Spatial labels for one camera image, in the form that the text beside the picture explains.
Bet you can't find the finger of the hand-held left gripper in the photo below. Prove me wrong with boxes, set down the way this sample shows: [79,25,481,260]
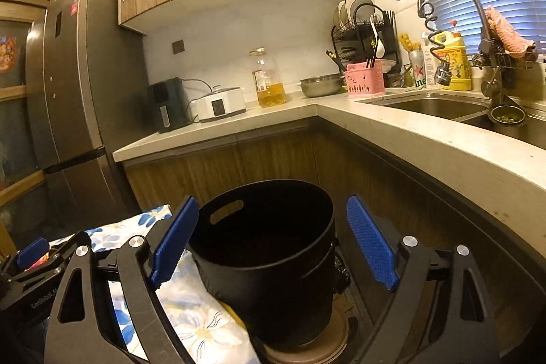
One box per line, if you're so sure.
[26,231,91,283]
[0,237,50,283]

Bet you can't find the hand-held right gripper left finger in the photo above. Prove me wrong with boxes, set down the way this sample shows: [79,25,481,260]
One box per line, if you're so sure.
[45,195,200,364]

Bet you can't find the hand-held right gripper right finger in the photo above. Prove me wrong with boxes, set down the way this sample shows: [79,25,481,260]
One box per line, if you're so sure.
[346,195,501,364]

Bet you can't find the black round trash bin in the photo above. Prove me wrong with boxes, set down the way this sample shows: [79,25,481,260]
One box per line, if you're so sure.
[188,179,342,352]

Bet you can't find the wooden base cabinets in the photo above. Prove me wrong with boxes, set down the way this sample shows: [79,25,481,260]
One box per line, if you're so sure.
[124,119,534,348]

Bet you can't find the white blue floral cloth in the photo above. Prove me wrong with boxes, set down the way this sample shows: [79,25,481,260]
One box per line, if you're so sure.
[49,204,261,364]

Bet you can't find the black air fryer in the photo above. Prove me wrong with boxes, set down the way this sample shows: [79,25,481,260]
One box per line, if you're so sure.
[147,77,192,133]

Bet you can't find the white electric cooker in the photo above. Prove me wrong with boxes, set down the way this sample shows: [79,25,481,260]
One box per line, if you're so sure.
[190,85,247,123]

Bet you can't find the stainless steel sink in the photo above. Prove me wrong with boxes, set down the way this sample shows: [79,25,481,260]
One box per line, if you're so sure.
[356,91,546,149]

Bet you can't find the wooden framed glass door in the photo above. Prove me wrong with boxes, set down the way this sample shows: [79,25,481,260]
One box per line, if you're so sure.
[0,0,56,245]

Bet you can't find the grey steel refrigerator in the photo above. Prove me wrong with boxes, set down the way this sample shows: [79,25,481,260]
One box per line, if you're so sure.
[25,0,148,228]

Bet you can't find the pink utensil holder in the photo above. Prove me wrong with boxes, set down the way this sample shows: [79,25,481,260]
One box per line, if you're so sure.
[345,60,386,98]

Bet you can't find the stainless steel bowl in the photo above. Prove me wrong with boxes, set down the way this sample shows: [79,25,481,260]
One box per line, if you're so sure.
[299,74,345,98]

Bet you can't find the clear cooking oil bottle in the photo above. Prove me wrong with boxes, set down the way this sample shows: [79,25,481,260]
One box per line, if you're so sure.
[249,47,286,108]

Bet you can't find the green silver drink can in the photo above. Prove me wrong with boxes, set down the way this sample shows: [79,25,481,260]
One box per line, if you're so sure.
[408,50,427,88]

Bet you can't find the steel sink strainer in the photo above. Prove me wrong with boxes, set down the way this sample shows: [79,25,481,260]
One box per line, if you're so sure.
[488,105,526,126]

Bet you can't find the black spiral faucet sprayer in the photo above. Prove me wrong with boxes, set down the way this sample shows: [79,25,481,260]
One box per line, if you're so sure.
[420,3,456,87]

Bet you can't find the white plastic bottle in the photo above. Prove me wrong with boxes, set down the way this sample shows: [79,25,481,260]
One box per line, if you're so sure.
[421,32,440,87]

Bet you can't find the colourful door decoration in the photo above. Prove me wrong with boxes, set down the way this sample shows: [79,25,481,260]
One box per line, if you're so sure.
[0,33,20,74]

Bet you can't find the yellow detergent bottle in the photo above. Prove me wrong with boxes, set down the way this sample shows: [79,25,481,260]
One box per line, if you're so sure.
[435,20,472,91]

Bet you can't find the white ladle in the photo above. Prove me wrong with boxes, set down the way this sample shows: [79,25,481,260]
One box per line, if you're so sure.
[370,16,387,55]

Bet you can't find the pink dish cloth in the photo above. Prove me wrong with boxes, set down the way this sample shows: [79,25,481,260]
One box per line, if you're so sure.
[485,6,537,58]

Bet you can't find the grey power cable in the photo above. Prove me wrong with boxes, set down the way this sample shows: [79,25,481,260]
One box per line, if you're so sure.
[183,78,216,92]

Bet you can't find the black wire dish rack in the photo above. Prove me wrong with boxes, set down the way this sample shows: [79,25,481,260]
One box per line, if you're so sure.
[332,3,399,75]

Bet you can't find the wire sink caddy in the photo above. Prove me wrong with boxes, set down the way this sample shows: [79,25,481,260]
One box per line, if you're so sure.
[469,48,539,70]

